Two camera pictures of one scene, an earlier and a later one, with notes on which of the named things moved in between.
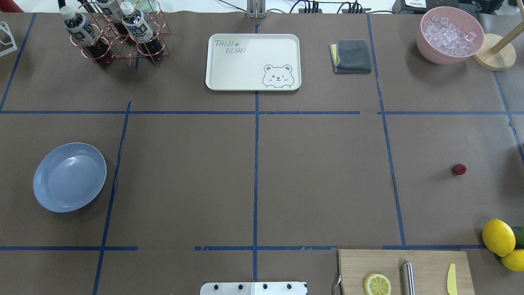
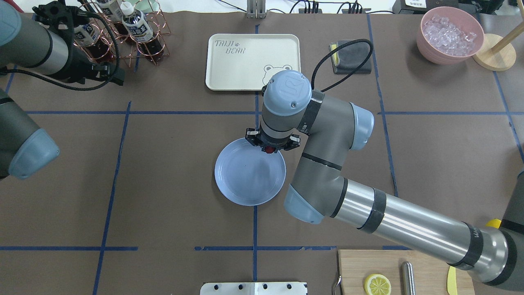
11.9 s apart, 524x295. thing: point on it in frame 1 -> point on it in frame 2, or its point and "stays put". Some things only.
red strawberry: x=459 y=169 -> x=269 y=149
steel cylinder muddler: x=407 y=285 stays put
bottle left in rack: x=140 y=27 stays put
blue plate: x=69 y=177 -> x=247 y=175
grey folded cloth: x=350 y=56 stays put
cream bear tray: x=254 y=62 stays put
